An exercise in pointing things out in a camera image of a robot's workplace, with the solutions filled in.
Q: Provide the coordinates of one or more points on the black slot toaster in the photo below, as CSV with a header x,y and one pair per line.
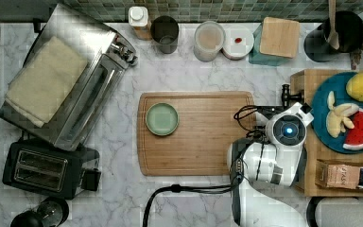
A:
x,y
35,166

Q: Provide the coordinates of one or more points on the green ceramic bowl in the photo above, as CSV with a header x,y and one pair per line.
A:
x,y
162,119

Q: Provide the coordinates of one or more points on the plush peeled banana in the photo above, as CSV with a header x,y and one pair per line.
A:
x,y
338,119

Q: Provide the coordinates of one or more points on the bamboo cutting board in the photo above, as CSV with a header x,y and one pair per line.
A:
x,y
199,145

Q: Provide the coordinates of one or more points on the plush watermelon slice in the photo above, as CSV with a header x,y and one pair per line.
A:
x,y
354,137

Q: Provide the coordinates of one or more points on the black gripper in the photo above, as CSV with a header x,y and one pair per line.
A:
x,y
287,98

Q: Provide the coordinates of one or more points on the wooden spoon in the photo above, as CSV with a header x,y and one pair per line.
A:
x,y
333,28

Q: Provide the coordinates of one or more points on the black coffee grinder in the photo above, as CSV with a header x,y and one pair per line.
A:
x,y
51,212

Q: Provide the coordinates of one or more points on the blue plate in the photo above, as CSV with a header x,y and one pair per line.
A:
x,y
337,84

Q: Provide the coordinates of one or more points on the clear cereal jar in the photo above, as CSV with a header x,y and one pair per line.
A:
x,y
209,40

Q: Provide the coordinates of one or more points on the stainless toaster oven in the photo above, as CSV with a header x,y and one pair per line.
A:
x,y
109,55

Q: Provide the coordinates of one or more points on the beige folded cloth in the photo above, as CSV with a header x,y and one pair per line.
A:
x,y
44,83

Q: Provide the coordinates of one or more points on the dark metal cup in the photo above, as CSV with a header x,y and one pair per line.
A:
x,y
165,32

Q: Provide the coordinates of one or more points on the black utensil pot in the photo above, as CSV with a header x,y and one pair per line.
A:
x,y
319,46

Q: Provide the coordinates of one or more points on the white lidded container red dot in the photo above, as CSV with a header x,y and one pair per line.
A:
x,y
238,42

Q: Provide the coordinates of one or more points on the orange juice bottle white cap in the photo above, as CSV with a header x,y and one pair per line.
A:
x,y
139,21

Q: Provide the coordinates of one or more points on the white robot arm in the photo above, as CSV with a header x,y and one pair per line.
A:
x,y
272,155

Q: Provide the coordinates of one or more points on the teal canister bamboo lid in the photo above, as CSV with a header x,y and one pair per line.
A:
x,y
275,42

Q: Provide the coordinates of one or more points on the wooden tea box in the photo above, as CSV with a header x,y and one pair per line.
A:
x,y
334,175

